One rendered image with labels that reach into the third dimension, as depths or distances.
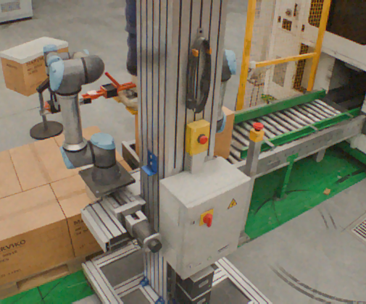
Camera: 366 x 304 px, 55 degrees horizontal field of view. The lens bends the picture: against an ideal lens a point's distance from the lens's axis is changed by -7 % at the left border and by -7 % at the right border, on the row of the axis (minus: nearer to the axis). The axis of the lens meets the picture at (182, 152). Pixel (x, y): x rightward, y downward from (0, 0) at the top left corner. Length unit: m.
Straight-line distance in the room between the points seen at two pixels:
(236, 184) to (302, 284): 1.46
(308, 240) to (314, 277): 0.38
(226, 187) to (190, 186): 0.15
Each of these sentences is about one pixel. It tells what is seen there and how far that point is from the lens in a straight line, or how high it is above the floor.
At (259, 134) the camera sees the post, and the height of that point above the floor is 0.99.
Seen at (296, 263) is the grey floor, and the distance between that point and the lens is 3.00.
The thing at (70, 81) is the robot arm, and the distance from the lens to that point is 1.54.
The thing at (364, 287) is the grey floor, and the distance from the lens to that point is 3.05.
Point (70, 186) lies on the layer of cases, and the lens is 2.68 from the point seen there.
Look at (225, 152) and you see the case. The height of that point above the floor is 0.62.
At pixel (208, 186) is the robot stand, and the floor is 1.23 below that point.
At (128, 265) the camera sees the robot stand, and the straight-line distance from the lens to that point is 2.56.
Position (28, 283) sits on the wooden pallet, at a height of 0.02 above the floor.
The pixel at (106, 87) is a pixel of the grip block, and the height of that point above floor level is 1.27.
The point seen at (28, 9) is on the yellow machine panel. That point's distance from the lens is 9.66.
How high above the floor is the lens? 2.22
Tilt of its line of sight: 34 degrees down
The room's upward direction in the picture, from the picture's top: 3 degrees clockwise
